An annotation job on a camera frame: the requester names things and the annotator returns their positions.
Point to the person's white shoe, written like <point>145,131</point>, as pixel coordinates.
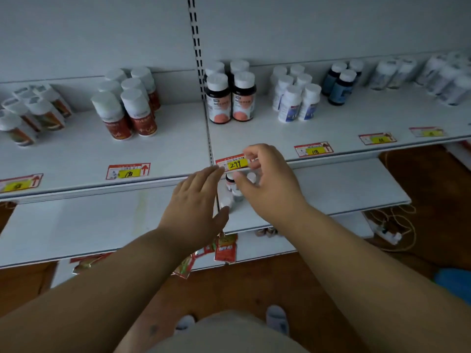
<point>278,319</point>
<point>184,324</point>

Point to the dark bottle with pink label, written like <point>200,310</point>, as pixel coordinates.
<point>218,101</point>
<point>214,68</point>
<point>238,66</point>
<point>244,98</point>

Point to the person's right white shoe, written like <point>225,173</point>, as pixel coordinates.
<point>278,319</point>

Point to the person's left forearm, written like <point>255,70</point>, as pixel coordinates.
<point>92,297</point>

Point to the person's right hand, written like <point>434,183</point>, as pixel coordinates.
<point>276,187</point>

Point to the person's left middle finger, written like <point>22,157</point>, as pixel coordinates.
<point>203,181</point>

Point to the small white bottle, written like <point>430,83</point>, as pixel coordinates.
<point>224,202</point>

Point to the person's beige shorts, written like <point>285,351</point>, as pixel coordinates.
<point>228,336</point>

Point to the small dark white-capped bottle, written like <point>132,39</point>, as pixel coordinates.
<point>237,194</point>
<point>230,181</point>

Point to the red and yellow price tag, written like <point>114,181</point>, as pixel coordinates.
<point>128,171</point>
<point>377,138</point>
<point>313,149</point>
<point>20,183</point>
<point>427,131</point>
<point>231,162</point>

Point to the person's left thumb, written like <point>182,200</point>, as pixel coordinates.
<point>222,218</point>

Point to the person's left hand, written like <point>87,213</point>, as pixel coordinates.
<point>191,213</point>

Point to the blue object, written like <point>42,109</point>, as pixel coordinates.
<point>454,284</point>

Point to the person's right thumb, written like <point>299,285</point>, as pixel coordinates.
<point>244,183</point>

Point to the slotted white shelf upright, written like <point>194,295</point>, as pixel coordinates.
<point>198,62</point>

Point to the brown-label white-capped bottle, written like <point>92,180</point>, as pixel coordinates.
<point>46,113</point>
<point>20,112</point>
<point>14,130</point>
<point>22,92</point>
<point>55,99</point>

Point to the white bottle with pale label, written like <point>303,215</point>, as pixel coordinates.
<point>443,80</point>
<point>429,70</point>
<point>458,91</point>

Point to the group of white blue-label bottles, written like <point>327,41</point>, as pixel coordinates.
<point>294,95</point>

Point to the person's left little finger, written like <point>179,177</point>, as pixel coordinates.
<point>181,191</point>

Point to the person's left white shoe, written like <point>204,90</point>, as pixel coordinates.
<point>184,324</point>

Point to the white shelf board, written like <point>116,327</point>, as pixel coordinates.
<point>84,154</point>
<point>338,187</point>
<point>84,224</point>
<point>368,113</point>
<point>257,248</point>

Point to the white power strip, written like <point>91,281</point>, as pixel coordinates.
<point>386,233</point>

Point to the small brown items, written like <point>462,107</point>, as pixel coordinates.
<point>266,231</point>

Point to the pale grey-label bottle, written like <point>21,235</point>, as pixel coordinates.
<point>401,72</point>
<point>382,75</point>

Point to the dark blue white-capped bottle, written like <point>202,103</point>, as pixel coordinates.
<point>356,66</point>
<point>332,79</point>
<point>342,88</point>

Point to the group of red-label bottles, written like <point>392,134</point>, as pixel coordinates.
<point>128,102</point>

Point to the person's right forearm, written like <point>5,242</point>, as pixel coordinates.
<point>368,290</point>

